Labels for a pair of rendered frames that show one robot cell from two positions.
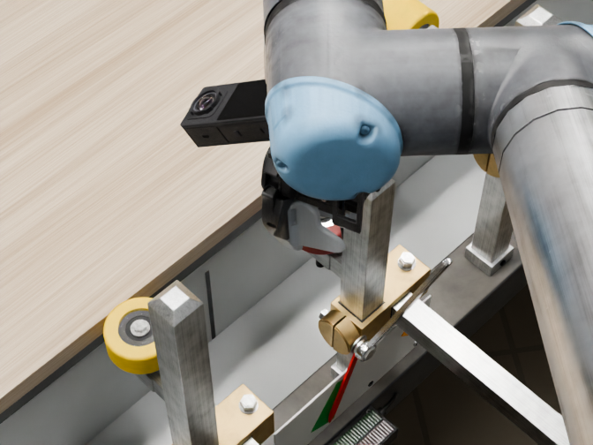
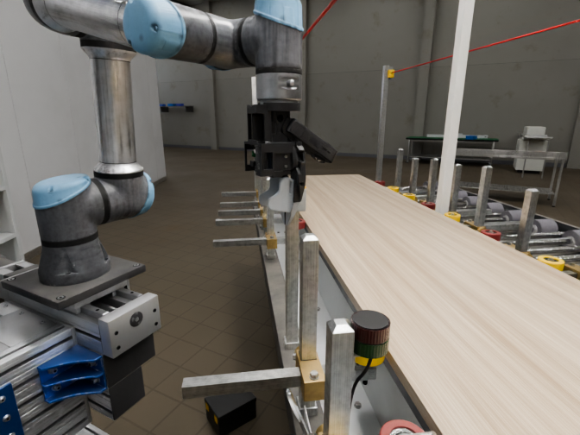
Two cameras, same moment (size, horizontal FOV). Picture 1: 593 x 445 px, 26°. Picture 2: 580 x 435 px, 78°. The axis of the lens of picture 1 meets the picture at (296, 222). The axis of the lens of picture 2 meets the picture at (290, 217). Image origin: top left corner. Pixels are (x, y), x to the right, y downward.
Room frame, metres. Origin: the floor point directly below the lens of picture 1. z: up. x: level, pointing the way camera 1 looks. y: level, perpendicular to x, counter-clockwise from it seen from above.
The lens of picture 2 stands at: (0.98, -0.50, 1.40)
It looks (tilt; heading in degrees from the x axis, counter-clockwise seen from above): 16 degrees down; 126
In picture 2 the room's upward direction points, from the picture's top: straight up
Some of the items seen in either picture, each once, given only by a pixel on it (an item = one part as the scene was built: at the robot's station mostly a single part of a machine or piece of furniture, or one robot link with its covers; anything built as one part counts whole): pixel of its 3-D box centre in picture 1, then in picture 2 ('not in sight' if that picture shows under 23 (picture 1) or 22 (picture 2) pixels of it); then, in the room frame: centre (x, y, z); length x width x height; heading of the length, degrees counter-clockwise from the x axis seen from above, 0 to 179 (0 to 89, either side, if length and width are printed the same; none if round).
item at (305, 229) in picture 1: (311, 234); (274, 199); (0.59, -0.01, 1.26); 0.06 x 0.03 x 0.09; 66
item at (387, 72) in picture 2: not in sight; (383, 134); (-0.24, 2.53, 1.25); 0.09 x 0.08 x 1.10; 135
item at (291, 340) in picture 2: not in sight; (291, 280); (0.40, 0.29, 0.93); 0.05 x 0.04 x 0.45; 135
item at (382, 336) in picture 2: not in sight; (369, 326); (0.80, -0.04, 1.09); 0.06 x 0.06 x 0.02
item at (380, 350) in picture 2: not in sight; (368, 340); (0.80, -0.04, 1.07); 0.06 x 0.06 x 0.02
